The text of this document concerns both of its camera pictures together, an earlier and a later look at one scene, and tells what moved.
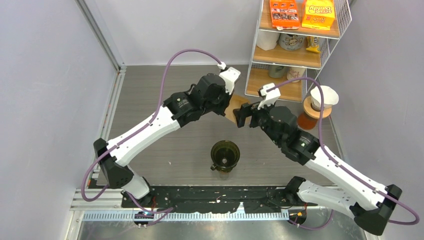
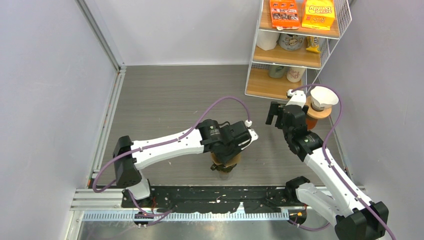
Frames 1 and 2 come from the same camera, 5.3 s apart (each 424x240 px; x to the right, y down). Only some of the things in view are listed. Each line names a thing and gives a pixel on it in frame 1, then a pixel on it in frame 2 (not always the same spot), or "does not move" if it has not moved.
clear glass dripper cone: [316, 106] does not move
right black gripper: [247, 110] -> [275, 110]
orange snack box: [284, 14] does not move
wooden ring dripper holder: [313, 112] does not move
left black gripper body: [221, 102] -> [232, 151]
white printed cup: [295, 72] does not move
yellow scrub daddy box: [318, 14] does not move
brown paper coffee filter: [236, 101] -> [234, 160]
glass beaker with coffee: [224, 175] does not move
